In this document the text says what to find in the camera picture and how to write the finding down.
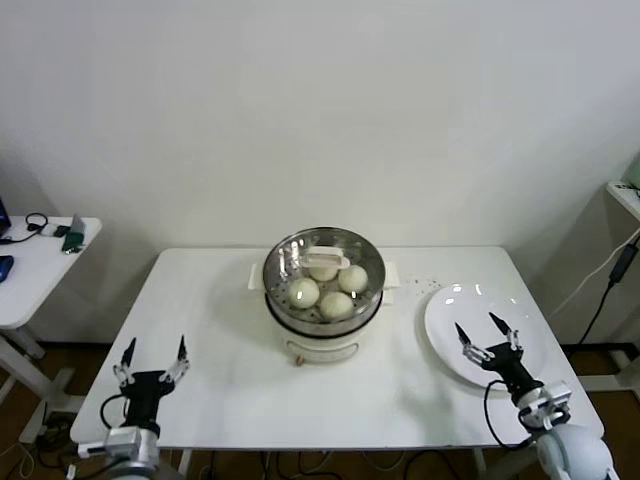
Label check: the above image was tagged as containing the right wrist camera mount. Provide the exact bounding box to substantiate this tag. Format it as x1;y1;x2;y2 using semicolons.
519;382;572;431

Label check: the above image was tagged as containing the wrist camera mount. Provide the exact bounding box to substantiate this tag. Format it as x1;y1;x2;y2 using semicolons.
74;429;144;459
519;382;572;431

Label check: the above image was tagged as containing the white wall cable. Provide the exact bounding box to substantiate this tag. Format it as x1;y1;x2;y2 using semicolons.
553;238;640;315

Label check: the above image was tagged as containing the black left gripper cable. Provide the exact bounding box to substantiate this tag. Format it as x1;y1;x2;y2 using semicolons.
99;394;129;431

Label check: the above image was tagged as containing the white oval plate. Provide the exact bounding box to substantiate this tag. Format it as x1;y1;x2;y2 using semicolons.
424;282;549;392

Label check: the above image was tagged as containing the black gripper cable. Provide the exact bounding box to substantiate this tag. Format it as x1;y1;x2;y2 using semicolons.
99;394;129;431
482;378;539;449

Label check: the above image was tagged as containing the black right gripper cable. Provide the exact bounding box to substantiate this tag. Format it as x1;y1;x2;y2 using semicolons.
482;378;539;449

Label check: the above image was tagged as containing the black power adapter cable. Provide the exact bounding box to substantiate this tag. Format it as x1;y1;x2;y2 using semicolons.
577;239;640;347

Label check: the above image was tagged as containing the round glass lid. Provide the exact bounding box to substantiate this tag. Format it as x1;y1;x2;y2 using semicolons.
263;228;386;321

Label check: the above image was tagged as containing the white electric cooking pot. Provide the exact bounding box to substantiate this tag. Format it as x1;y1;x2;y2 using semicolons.
248;259;402;369

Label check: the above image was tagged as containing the perforated steel steamer basket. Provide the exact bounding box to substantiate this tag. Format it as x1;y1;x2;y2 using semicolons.
262;227;387;337

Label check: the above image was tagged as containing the black looped cable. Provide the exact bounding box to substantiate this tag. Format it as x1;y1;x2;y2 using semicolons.
0;212;50;245

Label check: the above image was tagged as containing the white steamed baozi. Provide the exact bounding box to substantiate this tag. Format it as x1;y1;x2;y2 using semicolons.
319;291;354;321
288;277;321;310
337;264;370;294
308;259;339;282

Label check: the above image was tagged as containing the power strip with cables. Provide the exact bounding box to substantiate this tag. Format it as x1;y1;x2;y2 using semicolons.
19;407;121;480

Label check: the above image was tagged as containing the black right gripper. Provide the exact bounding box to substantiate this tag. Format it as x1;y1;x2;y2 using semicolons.
453;312;544;397

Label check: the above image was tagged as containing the white side desk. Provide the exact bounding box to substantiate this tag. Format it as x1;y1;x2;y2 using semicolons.
0;214;104;444

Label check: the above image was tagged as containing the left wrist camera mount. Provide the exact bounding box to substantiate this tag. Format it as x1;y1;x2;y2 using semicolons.
74;429;144;459

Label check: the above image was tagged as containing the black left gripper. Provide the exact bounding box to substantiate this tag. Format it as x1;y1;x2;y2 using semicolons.
112;334;191;431

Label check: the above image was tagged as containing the green and grey device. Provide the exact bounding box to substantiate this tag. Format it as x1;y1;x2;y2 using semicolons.
62;213;87;255

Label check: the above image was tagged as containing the white shelf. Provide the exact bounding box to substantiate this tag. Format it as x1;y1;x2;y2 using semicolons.
604;180;640;224

